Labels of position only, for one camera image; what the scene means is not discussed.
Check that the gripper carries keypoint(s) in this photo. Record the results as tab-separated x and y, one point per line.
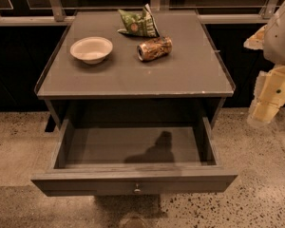
281	37

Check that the grey top drawer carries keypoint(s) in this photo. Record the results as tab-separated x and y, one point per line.
102	161

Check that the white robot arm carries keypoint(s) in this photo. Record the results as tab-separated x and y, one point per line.
269	92

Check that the brass top drawer knob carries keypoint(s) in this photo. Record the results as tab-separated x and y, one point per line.
137	189

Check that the grey drawer cabinet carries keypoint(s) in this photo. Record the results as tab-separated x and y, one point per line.
192	69

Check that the crushed brown soda can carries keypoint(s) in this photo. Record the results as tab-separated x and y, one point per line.
154	48

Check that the green chip bag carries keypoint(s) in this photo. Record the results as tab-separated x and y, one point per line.
142	25

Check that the white bowl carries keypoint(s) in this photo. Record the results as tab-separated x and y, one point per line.
91	50

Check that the metal railing frame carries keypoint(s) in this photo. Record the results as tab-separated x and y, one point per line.
51	12

